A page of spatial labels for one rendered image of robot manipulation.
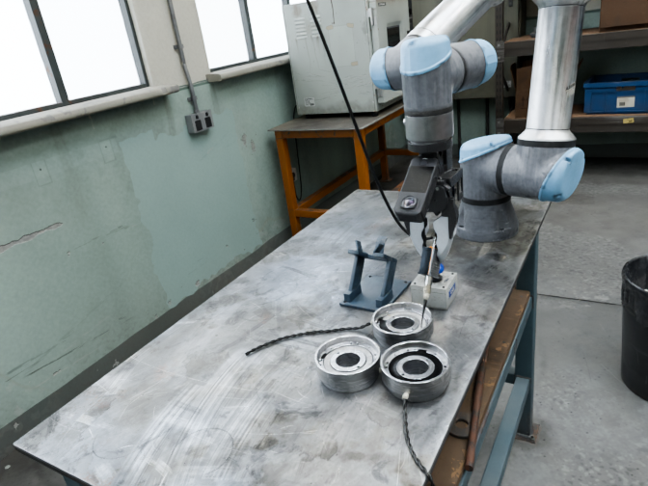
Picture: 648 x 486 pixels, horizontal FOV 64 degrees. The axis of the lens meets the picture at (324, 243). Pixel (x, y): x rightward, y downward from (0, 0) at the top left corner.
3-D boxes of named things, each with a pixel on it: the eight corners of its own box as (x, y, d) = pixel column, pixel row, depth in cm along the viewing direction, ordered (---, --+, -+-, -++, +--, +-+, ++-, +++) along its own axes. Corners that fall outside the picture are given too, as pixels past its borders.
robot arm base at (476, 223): (464, 216, 138) (463, 180, 134) (524, 220, 131) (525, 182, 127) (446, 239, 127) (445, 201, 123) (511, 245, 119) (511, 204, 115)
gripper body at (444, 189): (465, 201, 90) (463, 131, 85) (447, 218, 83) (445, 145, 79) (423, 198, 94) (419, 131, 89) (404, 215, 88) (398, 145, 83)
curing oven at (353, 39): (389, 117, 289) (378, -12, 264) (298, 120, 320) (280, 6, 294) (426, 95, 337) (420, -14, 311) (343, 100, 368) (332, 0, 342)
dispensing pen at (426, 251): (408, 322, 87) (425, 226, 89) (418, 324, 91) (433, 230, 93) (420, 325, 86) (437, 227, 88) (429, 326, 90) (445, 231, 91)
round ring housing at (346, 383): (307, 390, 82) (303, 368, 80) (333, 351, 91) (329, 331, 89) (369, 401, 78) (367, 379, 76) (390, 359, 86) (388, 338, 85)
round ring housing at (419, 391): (393, 357, 87) (391, 337, 85) (457, 366, 82) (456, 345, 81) (373, 398, 78) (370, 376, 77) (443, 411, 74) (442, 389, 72)
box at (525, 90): (580, 116, 370) (582, 61, 355) (507, 119, 391) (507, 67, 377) (580, 105, 403) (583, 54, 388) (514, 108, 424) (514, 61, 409)
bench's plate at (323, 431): (363, 634, 50) (361, 622, 50) (16, 453, 81) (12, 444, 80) (552, 204, 143) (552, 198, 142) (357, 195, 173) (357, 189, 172)
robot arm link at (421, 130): (443, 117, 77) (392, 118, 81) (444, 147, 79) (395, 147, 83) (459, 106, 82) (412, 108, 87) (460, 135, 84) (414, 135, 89)
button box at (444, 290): (447, 310, 98) (445, 287, 96) (412, 305, 101) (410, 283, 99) (459, 289, 104) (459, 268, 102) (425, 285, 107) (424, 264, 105)
